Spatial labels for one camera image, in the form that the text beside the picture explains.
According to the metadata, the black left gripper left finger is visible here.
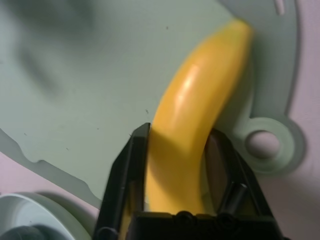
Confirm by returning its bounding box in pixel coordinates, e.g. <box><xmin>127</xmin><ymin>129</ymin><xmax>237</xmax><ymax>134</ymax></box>
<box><xmin>93</xmin><ymin>122</ymin><xmax>152</xmax><ymax>240</ymax></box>

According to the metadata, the yellow toy banana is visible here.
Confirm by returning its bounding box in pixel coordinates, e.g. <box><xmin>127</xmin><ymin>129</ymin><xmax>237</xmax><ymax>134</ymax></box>
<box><xmin>143</xmin><ymin>18</ymin><xmax>255</xmax><ymax>216</ymax></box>

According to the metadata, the light green plastic plate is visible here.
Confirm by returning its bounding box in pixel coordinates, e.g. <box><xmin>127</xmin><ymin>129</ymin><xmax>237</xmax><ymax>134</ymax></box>
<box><xmin>0</xmin><ymin>191</ymin><xmax>101</xmax><ymax>240</ymax></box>

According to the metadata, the light green cutting board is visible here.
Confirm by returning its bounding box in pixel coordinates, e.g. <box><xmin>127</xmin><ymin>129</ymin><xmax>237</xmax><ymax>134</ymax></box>
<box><xmin>0</xmin><ymin>0</ymin><xmax>307</xmax><ymax>208</ymax></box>

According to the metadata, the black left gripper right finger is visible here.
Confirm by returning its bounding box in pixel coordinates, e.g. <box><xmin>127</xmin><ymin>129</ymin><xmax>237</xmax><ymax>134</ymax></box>
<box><xmin>204</xmin><ymin>128</ymin><xmax>276</xmax><ymax>223</ymax></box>

